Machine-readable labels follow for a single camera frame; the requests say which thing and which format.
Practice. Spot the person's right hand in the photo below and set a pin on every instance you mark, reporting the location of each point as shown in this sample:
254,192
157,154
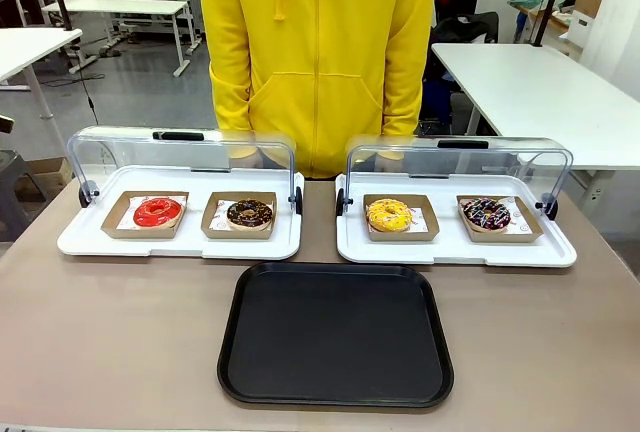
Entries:
258,158

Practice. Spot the chocolate donut colourful sprinkles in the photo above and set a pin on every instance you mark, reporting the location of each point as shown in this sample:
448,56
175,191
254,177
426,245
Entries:
472,214

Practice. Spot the flat brown cardboard box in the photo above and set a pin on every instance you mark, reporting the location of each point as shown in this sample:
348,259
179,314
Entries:
50,172

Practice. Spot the red glazed donut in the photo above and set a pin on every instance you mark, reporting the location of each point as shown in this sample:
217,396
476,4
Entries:
145,214

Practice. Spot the black backpack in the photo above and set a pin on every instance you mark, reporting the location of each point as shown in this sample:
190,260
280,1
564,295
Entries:
465,27

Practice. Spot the grey plastic stool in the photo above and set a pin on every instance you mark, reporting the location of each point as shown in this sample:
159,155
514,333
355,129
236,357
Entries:
15,167

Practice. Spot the brown cardboard donut box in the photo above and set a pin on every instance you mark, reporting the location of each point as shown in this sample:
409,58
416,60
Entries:
400,237
500,238
250,235
115,232

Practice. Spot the white storage box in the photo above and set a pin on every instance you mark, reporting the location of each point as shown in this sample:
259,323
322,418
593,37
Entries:
582,22

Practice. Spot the white printed paper liner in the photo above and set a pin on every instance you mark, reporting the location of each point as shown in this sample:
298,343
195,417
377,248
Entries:
420,219
126,217
520,222
220,214

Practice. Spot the yellow glazed donut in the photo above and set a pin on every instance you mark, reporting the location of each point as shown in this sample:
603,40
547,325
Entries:
377,217

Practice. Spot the large white table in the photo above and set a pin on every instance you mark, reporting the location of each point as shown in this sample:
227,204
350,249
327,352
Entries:
525,77

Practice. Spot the person's left hand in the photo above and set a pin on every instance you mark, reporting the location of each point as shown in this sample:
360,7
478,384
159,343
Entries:
390,157

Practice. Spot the person in yellow hoodie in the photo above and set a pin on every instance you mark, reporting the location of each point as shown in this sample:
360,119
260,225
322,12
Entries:
320,52

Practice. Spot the dark blue office chair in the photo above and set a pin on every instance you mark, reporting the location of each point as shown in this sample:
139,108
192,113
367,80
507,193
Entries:
440,97

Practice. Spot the chocolate donut golden sprinkles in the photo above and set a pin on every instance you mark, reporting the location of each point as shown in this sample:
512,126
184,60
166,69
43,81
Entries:
235,217

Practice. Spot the clear display lid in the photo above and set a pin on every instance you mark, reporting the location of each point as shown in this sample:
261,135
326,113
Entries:
462,144
177,135

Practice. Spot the black plastic serving tray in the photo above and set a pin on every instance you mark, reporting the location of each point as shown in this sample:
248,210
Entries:
335,337

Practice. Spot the green sheet on desk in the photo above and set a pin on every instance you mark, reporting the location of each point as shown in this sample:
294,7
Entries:
535,0

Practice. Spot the low white bench table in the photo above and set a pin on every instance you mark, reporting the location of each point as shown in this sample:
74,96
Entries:
115,5

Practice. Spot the white table grey leg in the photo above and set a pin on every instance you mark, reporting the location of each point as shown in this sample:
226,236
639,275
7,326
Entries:
30,47

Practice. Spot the white display tray base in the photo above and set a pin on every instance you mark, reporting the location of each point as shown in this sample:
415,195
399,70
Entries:
180,247
450,254

